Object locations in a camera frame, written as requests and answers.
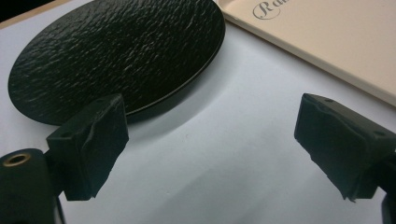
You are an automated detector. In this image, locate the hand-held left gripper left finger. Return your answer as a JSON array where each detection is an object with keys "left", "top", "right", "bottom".
[{"left": 46, "top": 93, "right": 130, "bottom": 202}]

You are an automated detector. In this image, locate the beige flat box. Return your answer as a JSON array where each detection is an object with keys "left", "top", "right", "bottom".
[{"left": 214, "top": 0, "right": 396, "bottom": 107}]

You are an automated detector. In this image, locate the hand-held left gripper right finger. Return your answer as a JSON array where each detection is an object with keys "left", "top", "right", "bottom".
[{"left": 293, "top": 92, "right": 396, "bottom": 202}]

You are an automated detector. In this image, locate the black textured round plate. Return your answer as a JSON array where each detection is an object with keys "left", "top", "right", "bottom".
[{"left": 7, "top": 0, "right": 226, "bottom": 126}]

